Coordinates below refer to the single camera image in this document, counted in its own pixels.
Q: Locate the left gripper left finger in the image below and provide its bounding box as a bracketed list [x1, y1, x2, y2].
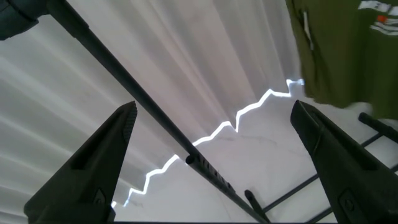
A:
[24, 100, 138, 224]

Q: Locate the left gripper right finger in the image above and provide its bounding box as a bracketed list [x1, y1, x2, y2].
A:
[290, 99, 398, 224]

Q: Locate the black clothes rack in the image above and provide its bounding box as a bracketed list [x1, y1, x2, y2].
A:
[0, 0, 398, 224]

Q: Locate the green long-sleeved shirt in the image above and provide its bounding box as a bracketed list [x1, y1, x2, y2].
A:
[285, 0, 398, 121]

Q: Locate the white curtain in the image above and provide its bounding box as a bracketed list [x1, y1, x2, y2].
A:
[0, 0, 305, 224]

